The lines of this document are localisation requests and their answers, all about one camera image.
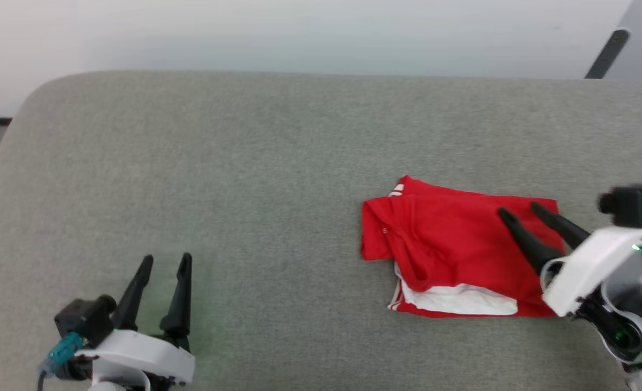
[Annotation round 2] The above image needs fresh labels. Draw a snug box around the teal left camera plug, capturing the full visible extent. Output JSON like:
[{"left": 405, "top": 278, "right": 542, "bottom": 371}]
[{"left": 39, "top": 331, "right": 84, "bottom": 381}]

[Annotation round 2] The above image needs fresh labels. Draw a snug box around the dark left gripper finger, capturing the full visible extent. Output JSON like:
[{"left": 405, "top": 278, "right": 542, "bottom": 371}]
[
  {"left": 159, "top": 253, "right": 193, "bottom": 348},
  {"left": 111, "top": 254, "right": 154, "bottom": 333}
]

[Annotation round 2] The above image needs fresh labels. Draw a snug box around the black pole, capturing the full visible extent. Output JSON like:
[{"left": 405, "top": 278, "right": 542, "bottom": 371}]
[{"left": 584, "top": 30, "right": 631, "bottom": 80}]

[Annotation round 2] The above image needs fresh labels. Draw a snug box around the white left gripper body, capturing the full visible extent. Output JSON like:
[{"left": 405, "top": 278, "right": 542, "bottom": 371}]
[{"left": 75, "top": 328, "right": 196, "bottom": 391}]

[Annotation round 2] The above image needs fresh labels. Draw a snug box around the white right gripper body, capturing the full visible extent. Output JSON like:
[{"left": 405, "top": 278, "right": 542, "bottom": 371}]
[{"left": 540, "top": 225, "right": 642, "bottom": 319}]

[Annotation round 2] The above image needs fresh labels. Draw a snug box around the red basketball jersey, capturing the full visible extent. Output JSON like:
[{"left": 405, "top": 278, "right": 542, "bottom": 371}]
[{"left": 360, "top": 175, "right": 567, "bottom": 319}]

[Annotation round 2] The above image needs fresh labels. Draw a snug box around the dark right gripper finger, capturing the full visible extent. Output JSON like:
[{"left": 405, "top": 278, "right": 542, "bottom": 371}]
[
  {"left": 530, "top": 201, "right": 592, "bottom": 251},
  {"left": 497, "top": 207, "right": 564, "bottom": 275}
]

